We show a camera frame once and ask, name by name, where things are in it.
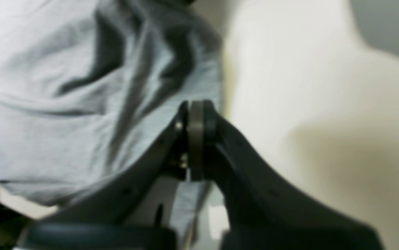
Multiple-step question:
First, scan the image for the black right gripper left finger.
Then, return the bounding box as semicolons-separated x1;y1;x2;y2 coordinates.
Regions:
16;101;205;250

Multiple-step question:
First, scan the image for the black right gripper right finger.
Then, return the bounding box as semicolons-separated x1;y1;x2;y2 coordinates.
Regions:
203;101;383;250

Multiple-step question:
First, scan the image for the grey t-shirt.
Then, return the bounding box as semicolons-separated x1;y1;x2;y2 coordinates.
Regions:
0;0;223;250

